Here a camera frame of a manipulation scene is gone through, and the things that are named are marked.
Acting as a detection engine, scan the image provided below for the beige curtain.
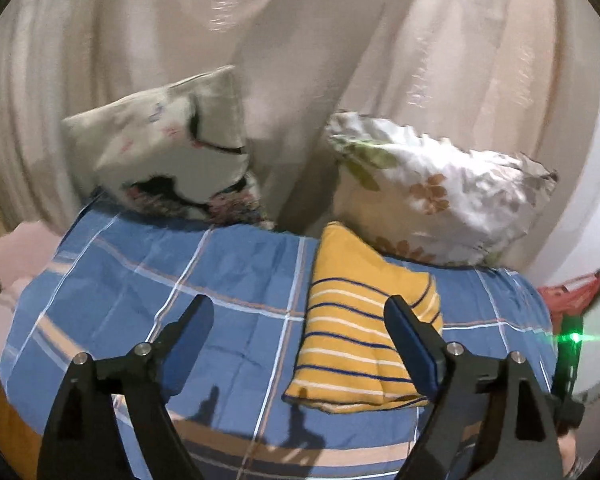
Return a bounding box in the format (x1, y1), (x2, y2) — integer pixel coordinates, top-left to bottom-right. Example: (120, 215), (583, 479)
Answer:
(0, 0), (600, 281)

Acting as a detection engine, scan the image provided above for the blue plaid bedsheet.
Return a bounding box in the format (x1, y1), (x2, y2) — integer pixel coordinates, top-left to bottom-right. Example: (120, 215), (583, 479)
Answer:
(0, 195), (561, 480)

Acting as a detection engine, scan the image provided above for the silhouette print pillow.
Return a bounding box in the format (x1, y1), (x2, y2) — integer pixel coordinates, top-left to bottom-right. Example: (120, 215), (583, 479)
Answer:
(61, 65), (276, 231)

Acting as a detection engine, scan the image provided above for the pink cloth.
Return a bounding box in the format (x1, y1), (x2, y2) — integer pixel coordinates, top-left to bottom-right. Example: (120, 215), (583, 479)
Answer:
(0, 220), (66, 341)

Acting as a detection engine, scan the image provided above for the yellow striped sweater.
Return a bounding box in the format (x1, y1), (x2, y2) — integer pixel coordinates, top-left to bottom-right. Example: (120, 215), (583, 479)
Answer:
(282, 221), (444, 415)

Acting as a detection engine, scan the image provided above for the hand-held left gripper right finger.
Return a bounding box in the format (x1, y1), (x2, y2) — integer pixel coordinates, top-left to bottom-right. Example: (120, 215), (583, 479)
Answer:
(383, 295), (566, 480)

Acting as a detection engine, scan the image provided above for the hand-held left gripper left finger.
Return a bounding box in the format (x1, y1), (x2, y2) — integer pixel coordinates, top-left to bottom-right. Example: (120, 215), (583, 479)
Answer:
(36, 294), (215, 480)

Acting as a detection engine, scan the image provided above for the red object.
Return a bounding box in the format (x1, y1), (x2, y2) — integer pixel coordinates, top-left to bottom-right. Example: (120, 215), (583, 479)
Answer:
(537, 270), (600, 313)

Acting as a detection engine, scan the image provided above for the leaf print pillow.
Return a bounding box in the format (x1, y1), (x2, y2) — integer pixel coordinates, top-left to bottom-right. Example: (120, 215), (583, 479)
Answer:
(325, 110), (560, 268)

